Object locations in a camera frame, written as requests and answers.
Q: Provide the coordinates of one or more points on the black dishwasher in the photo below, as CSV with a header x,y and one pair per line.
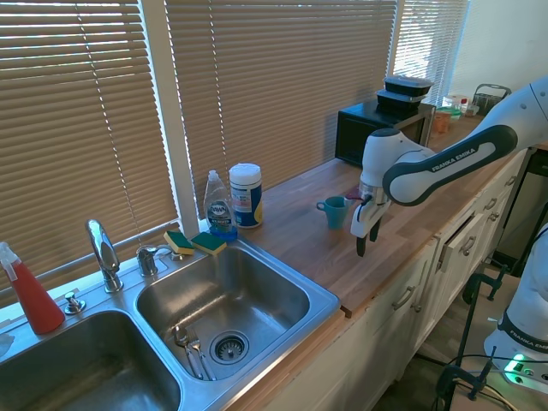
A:
x,y
522,205

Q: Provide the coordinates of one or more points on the white kitchen cabinet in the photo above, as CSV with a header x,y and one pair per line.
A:
x,y
385,342

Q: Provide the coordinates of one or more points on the clear Dawn dish soap bottle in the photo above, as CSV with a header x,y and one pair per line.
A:
x,y
219,210

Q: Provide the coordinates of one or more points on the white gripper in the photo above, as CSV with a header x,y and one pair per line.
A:
x,y
363,218

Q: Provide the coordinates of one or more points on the black bar clamp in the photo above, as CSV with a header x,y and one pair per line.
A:
x,y
475,291
468,377

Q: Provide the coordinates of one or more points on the teal ceramic mug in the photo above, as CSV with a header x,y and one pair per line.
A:
x,y
337,214

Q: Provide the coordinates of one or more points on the red spray bottle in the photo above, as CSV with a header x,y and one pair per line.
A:
x,y
36,299

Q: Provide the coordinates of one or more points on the chrome kitchen faucet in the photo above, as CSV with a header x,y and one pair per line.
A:
x,y
105,257

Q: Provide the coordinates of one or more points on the clear jar with lid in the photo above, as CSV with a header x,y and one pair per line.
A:
x,y
458,105

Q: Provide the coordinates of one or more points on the yellow green sponge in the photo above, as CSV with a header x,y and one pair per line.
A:
x,y
209,244
179,243

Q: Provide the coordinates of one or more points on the stainless steel double sink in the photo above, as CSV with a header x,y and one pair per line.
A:
x,y
240,282

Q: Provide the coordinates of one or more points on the metal drain strainer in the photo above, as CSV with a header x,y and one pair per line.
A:
x,y
229,347

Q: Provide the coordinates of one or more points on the black plastic food container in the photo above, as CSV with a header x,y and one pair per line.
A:
x,y
406,85
396,103

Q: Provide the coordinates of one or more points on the metal spoon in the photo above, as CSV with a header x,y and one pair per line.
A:
x,y
183,338

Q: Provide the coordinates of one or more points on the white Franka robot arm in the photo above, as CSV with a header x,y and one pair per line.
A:
x,y
449,162

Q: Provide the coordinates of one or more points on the narrow tan window blind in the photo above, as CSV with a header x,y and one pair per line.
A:
x,y
428,43

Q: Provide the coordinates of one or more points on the white wipes canister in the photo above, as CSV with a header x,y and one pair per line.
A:
x,y
246,197

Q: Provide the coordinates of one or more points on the metal fork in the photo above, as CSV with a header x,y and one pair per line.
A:
x,y
196,342

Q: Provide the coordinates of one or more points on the chrome sink hole cap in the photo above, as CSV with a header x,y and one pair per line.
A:
x,y
74,304

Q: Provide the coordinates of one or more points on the black microwave oven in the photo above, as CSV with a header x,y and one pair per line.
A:
x,y
355,132

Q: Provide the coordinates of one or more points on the orange plastic container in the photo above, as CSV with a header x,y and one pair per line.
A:
x,y
441,122

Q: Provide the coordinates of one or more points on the wide tan window blind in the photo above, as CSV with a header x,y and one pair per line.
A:
x,y
73,128
282,94

